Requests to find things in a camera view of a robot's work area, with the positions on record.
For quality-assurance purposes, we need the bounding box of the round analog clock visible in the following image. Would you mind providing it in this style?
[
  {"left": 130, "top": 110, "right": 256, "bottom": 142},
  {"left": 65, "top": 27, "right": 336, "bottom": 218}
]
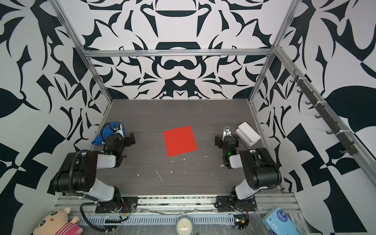
[{"left": 175, "top": 216, "right": 195, "bottom": 235}]

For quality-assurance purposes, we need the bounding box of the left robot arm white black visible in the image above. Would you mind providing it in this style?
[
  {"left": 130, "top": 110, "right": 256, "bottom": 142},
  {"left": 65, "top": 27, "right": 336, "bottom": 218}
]
[{"left": 52, "top": 132, "right": 136, "bottom": 205}]

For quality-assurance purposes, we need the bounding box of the blue cloth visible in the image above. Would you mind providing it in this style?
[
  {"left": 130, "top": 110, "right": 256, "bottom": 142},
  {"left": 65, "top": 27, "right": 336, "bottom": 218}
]
[{"left": 92, "top": 122, "right": 125, "bottom": 146}]

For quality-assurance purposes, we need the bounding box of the red square paper sheet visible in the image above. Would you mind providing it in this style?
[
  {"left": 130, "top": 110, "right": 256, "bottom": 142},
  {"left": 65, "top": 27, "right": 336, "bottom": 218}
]
[{"left": 163, "top": 126, "right": 198, "bottom": 157}]

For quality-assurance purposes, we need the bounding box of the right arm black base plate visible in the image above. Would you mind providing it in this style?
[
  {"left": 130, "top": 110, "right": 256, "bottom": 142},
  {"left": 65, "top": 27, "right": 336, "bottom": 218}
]
[{"left": 214, "top": 196, "right": 257, "bottom": 212}]

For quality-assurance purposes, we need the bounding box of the black wall hook rack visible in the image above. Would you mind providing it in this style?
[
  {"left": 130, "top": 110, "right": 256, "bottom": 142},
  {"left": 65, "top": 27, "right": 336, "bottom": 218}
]
[{"left": 291, "top": 70, "right": 359, "bottom": 156}]

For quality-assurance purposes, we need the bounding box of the white rectangular box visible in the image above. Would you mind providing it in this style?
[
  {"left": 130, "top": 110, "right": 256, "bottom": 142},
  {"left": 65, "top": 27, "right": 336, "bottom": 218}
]
[{"left": 236, "top": 122, "right": 261, "bottom": 147}]

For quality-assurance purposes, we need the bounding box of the pink plush toy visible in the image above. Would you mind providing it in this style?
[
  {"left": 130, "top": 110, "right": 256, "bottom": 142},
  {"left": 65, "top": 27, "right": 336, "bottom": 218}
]
[{"left": 33, "top": 207, "right": 83, "bottom": 235}]

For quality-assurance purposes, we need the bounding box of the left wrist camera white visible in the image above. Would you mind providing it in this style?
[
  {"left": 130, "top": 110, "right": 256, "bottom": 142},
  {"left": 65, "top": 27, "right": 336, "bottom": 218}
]
[{"left": 113, "top": 124, "right": 124, "bottom": 137}]

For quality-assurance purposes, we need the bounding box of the blue tissue pack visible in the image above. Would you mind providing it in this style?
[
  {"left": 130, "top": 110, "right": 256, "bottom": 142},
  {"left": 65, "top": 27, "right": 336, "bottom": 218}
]
[{"left": 261, "top": 207, "right": 302, "bottom": 235}]

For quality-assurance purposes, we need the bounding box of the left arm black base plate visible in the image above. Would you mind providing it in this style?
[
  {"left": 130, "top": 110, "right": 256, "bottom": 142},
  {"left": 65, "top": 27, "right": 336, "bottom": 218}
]
[{"left": 95, "top": 196, "right": 139, "bottom": 213}]

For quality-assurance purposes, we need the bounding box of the white slotted cable duct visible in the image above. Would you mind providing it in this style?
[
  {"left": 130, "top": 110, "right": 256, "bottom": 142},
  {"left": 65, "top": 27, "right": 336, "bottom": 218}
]
[{"left": 88, "top": 214, "right": 235, "bottom": 226}]

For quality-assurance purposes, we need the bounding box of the black cable at left base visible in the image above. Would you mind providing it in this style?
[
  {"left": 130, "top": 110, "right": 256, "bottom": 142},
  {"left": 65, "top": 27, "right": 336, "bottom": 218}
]
[{"left": 80, "top": 202, "right": 129, "bottom": 233}]

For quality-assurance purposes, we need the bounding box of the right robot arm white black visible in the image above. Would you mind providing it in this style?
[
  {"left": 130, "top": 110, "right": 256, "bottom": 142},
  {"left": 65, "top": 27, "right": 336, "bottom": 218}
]
[{"left": 214, "top": 135, "right": 282, "bottom": 202}]

